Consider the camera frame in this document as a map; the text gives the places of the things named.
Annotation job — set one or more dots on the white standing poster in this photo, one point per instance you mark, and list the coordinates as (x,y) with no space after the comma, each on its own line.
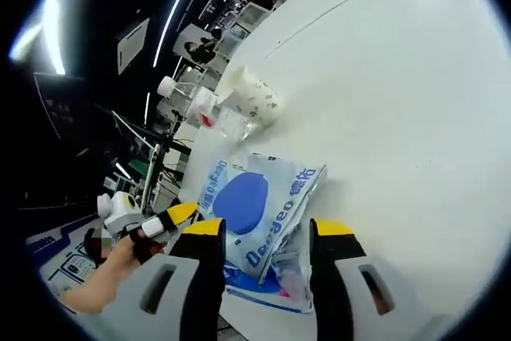
(191,43)

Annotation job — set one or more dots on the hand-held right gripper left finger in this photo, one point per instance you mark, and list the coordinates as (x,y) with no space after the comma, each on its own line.
(199,273)

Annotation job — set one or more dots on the large white wet wipes pack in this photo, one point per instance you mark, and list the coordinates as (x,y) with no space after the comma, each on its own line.
(239,201)

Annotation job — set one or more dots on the ceiling air vent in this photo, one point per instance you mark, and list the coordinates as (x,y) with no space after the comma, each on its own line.
(133,43)

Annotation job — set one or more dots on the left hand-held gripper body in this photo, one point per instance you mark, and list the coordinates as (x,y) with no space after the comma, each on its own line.
(120,213)

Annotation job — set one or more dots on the white paper cup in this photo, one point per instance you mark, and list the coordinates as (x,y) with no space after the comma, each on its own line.
(259,97)

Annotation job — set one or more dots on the white table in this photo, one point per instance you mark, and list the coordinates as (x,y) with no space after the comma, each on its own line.
(379,117)

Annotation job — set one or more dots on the blue white printed board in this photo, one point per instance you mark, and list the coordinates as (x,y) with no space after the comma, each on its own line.
(60,265)

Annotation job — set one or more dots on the person's left hand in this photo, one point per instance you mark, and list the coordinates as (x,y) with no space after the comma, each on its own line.
(145,249)

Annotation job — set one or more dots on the small blue wipes pack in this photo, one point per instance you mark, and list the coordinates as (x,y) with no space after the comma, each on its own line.
(279,283)

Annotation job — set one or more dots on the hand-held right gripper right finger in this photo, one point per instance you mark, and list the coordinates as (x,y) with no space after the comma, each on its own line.
(335,277)

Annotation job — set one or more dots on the clear plastic bottle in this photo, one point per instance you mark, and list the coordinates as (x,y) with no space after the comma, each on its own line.
(205,108)

